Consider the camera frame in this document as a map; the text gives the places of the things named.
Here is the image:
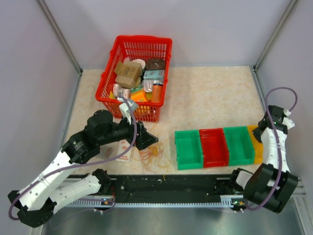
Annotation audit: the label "white tissue pack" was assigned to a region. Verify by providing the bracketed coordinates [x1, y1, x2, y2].
[116, 140, 132, 163]

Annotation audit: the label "green plastic bin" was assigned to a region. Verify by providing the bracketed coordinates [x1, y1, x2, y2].
[175, 130, 203, 170]
[223, 126, 255, 166]

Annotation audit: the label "orange bottle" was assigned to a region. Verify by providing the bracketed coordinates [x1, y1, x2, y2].
[152, 83, 163, 103]

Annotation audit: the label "white round plate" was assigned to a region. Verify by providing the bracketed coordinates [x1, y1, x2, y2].
[123, 57, 146, 69]

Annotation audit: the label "small brown cardboard box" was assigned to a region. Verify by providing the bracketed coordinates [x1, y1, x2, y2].
[115, 75, 138, 89]

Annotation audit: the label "silver foil snack pack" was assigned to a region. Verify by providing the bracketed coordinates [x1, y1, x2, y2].
[142, 80, 163, 93]

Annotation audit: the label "yellow and red wires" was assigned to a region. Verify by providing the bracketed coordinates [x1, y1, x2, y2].
[133, 124, 172, 183]

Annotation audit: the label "left green plastic bin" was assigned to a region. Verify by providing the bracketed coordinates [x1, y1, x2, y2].
[175, 130, 203, 170]

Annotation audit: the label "red plastic bin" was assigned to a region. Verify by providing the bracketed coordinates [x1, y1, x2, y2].
[199, 128, 229, 168]

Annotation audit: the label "yellow plastic bin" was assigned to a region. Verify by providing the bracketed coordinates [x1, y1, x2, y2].
[247, 125, 263, 164]

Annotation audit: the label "teal snack box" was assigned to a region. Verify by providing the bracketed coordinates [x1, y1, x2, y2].
[143, 70, 165, 80]

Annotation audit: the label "right green plastic bin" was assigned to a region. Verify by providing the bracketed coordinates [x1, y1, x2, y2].
[223, 126, 255, 166]

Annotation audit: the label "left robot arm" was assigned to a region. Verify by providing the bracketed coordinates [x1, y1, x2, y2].
[8, 110, 158, 228]

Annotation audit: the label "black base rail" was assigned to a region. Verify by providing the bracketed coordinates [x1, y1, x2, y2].
[108, 174, 236, 204]

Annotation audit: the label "red plastic shopping basket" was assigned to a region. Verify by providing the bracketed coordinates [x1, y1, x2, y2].
[95, 35, 173, 122]

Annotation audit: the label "grey slotted cable duct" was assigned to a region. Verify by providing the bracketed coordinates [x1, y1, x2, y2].
[70, 197, 233, 208]

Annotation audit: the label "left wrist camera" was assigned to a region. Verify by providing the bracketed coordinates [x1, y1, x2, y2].
[117, 95, 138, 125]

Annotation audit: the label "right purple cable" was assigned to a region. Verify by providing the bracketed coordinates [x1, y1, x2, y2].
[244, 87, 298, 211]

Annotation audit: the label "orange yellow sticky notes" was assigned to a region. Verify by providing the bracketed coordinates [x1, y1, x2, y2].
[130, 88, 147, 102]

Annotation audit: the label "pink wrapped snack pack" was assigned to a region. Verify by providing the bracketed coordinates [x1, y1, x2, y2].
[112, 83, 131, 99]

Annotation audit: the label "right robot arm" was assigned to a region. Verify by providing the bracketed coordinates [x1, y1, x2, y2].
[228, 105, 298, 213]

